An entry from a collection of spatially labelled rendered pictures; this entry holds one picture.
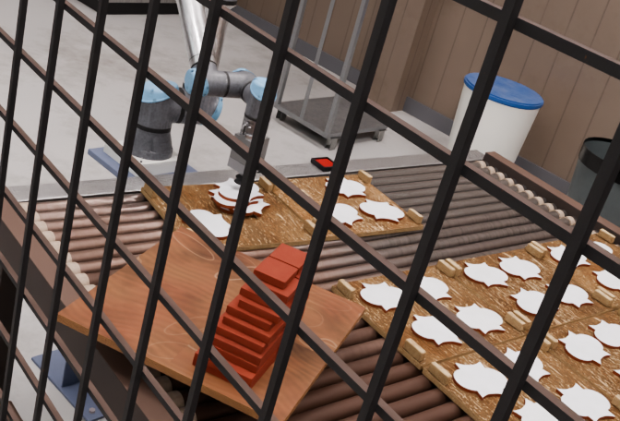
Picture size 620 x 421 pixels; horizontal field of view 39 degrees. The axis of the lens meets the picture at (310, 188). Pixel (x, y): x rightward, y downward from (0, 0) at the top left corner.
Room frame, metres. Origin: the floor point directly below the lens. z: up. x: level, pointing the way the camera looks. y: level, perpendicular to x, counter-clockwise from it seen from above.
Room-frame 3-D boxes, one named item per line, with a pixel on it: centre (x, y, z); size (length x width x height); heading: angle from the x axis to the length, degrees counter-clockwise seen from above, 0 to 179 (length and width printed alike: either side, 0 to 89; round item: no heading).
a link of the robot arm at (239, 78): (2.40, 0.27, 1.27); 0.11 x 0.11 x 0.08; 35
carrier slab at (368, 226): (2.54, -0.11, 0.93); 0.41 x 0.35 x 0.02; 132
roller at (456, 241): (2.34, -0.27, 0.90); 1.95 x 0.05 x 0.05; 134
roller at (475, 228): (2.37, -0.24, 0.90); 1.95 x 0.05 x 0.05; 134
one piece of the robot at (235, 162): (2.32, 0.19, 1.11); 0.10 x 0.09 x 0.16; 57
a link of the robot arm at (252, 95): (2.33, 0.20, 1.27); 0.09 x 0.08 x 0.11; 35
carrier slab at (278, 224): (2.26, 0.20, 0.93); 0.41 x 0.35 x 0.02; 130
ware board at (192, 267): (1.60, 0.11, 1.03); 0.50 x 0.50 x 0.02; 75
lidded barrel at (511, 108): (5.59, -1.03, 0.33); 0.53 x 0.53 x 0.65
